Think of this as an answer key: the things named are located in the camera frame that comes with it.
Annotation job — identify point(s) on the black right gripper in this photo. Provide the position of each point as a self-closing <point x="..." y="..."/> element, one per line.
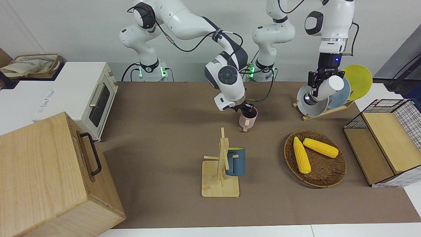
<point x="238" y="105"/>

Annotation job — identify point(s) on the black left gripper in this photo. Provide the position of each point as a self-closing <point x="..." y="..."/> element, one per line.
<point x="329" y="64"/>

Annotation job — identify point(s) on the pink mug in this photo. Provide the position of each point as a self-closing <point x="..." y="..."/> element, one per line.
<point x="247" y="121"/>

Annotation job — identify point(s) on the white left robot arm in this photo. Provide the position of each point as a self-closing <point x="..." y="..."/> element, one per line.
<point x="332" y="23"/>

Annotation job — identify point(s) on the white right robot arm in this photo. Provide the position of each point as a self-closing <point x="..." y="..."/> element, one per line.
<point x="184" y="19"/>

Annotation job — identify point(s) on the light blue plate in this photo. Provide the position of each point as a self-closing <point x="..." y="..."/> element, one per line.
<point x="342" y="95"/>

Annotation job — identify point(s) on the wooden plate rack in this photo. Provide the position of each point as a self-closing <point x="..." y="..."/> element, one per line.
<point x="338" y="107"/>

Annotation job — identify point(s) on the yellow plate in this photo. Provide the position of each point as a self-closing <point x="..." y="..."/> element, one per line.
<point x="360" y="80"/>

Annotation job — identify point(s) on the grey plate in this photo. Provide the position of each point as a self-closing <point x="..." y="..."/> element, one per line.
<point x="314" y="110"/>

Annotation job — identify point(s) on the dark teal mug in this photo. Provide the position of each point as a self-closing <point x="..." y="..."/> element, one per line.
<point x="237" y="163"/>

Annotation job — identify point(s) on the yellow corn cob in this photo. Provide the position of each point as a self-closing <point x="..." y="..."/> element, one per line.
<point x="302" y="156"/>
<point x="320" y="148"/>

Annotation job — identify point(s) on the black metal bar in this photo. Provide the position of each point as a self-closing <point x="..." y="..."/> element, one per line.
<point x="404" y="72"/>

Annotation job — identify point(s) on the wooden mug rack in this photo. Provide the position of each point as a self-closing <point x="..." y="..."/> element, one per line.
<point x="218" y="187"/>

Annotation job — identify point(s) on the brown table mat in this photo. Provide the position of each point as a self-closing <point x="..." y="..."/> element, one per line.
<point x="171" y="148"/>

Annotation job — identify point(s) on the brown wicker basket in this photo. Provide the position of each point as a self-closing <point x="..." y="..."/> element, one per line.
<point x="324" y="171"/>

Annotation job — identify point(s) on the white toaster oven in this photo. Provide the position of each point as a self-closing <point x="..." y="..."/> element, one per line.
<point x="75" y="89"/>

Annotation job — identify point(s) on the wooden cabinet box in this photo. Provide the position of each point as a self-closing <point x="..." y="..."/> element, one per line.
<point x="39" y="177"/>

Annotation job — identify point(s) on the beige cloth bag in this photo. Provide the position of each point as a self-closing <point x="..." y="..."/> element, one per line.
<point x="29" y="65"/>

